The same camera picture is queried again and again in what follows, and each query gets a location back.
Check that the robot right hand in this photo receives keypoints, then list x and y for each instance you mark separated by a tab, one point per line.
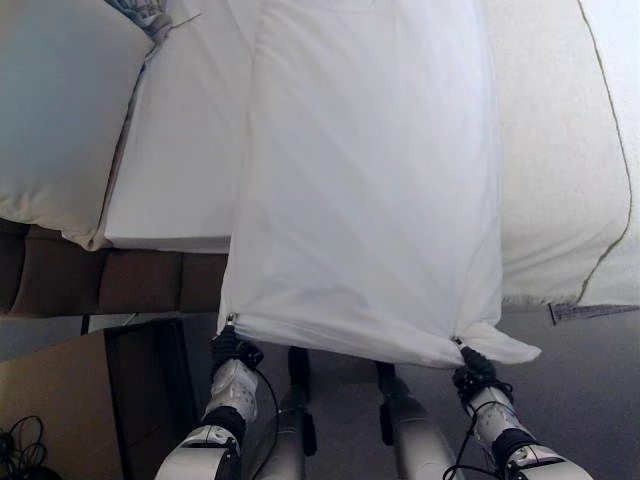
474	364

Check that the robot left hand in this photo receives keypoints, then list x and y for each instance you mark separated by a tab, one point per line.
227	344

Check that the white pillow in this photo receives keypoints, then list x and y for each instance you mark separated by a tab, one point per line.
370	190

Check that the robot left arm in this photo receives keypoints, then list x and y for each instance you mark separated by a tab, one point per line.
231	395

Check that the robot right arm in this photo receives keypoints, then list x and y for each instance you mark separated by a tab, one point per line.
495	420

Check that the robot left leg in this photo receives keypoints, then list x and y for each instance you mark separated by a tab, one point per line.
295	435

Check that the grey duvet label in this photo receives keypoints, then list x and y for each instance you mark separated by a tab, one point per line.
585	312

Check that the brown bedside cabinet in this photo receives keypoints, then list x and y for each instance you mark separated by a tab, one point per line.
75	400

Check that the white mattress sheet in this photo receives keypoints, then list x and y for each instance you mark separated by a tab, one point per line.
185	165

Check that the cream plump pillow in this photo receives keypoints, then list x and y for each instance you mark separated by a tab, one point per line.
55	120

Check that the grey patterned cloth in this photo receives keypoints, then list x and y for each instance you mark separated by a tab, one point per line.
150	17

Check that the brown padded bed frame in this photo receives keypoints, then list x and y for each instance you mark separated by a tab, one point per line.
125	282

